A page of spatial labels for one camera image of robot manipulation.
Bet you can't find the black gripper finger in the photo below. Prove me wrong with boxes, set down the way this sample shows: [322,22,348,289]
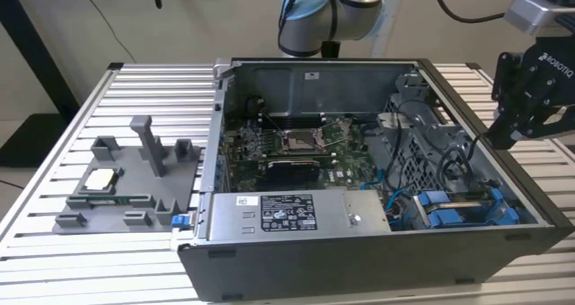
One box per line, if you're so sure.
[520,104,575,139]
[488,112,535,150]

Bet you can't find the black disk wire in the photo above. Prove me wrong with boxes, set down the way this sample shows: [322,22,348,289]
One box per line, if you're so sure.
[436,143,470,189]
[458,133,491,192]

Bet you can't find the hard disk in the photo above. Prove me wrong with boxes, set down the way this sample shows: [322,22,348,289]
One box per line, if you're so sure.
[415,187,518,215]

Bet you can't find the grey metal disk cage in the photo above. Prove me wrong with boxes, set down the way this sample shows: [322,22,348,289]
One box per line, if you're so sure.
[372,92,484,191]

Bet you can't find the green motherboard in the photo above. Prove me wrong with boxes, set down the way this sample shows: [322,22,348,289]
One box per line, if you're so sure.
[222,114,383,193]

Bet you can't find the metal socket cover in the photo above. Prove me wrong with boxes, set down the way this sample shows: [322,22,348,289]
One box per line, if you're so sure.
[319,119,354,143]

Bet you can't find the silver power supply unit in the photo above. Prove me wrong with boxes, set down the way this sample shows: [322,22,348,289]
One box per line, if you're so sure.
[210,189,392,242]

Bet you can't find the CPU socket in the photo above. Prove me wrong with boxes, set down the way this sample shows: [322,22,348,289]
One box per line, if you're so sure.
[280,129,323,153]

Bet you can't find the black RAM slots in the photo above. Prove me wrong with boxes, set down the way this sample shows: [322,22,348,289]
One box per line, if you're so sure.
[258,113,327,125]

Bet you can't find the black graphics card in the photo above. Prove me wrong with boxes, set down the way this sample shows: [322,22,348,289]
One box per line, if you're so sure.
[266,160,323,189]

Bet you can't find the thin metal locking lever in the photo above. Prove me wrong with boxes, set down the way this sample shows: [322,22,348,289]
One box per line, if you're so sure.
[260,111,284,133]

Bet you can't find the black open PC case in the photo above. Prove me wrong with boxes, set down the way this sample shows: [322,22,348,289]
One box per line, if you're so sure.
[177,57,575,302]

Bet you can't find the grey parts rack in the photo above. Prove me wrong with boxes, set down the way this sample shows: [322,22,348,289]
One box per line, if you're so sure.
[52,115,203,234]

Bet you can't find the green RAM stick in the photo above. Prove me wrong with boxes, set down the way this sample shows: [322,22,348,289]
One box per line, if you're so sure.
[87,197,149,207]

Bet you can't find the silver CPU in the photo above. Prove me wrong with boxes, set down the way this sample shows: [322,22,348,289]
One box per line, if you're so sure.
[84,169,121,192]

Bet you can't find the black monitor stand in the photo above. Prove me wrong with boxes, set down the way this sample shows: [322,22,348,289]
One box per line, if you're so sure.
[0,0,81,168]

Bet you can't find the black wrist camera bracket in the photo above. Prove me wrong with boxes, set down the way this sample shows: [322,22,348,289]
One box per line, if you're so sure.
[491,50,526,101]

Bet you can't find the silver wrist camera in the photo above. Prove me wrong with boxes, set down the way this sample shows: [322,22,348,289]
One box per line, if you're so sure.
[503,0,575,37]

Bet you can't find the long black wire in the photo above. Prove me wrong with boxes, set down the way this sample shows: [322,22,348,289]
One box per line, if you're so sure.
[384,98,434,184]

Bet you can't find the black camera cable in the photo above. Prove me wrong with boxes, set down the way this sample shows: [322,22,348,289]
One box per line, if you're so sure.
[431,0,507,22]

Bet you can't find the blue data wire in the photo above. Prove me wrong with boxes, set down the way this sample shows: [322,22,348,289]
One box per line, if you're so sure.
[363,179,412,211]

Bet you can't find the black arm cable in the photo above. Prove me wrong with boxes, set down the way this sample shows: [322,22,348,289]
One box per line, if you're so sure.
[276,0,304,50]

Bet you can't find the thin black wall cable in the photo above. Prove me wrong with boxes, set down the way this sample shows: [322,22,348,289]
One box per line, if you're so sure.
[76,0,136,63]

